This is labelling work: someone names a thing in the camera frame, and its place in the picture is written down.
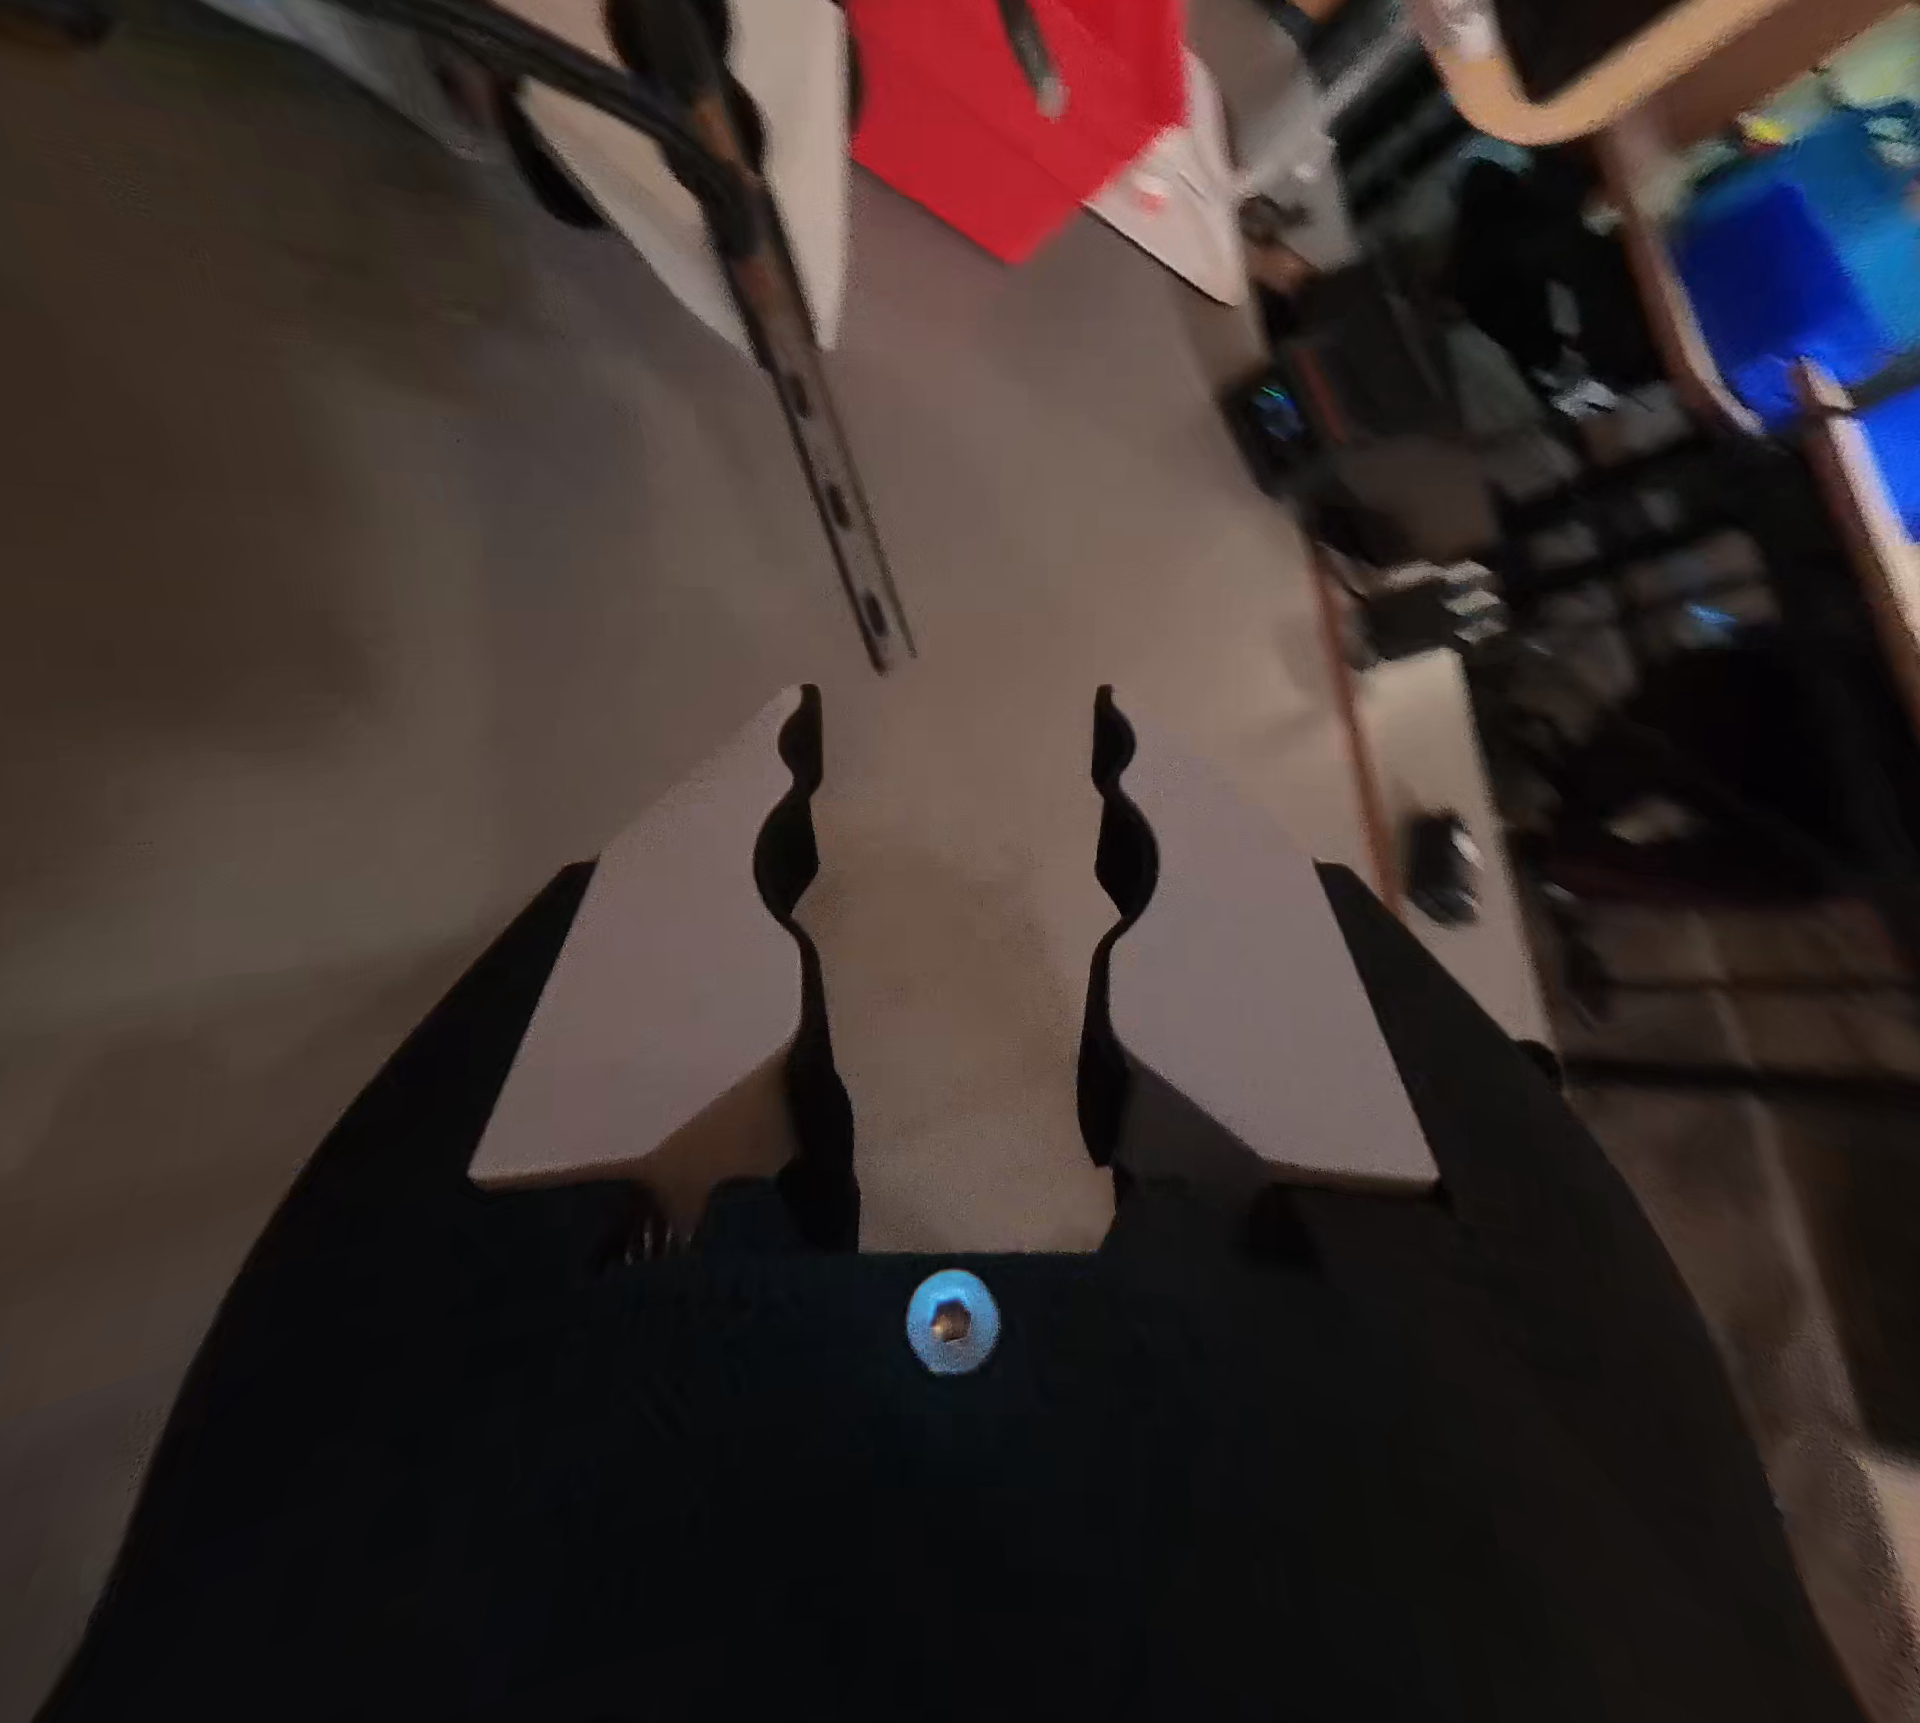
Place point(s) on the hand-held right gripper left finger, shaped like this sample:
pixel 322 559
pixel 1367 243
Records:
pixel 660 1003

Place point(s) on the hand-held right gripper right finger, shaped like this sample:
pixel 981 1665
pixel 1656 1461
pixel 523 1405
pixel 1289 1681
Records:
pixel 1261 1017

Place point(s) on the grey usb hub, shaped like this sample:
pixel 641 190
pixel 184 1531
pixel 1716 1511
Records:
pixel 840 507

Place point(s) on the small black box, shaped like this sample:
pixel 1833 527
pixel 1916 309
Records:
pixel 1443 867

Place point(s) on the large red bin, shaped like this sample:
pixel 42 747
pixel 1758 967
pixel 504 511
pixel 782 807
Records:
pixel 1051 192

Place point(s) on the black power station with display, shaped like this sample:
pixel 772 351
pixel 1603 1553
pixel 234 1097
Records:
pixel 1274 417

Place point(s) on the blue bin stack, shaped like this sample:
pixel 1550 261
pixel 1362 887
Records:
pixel 1784 238

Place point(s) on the wood-edged board on white stand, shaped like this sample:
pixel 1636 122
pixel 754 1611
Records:
pixel 1725 12

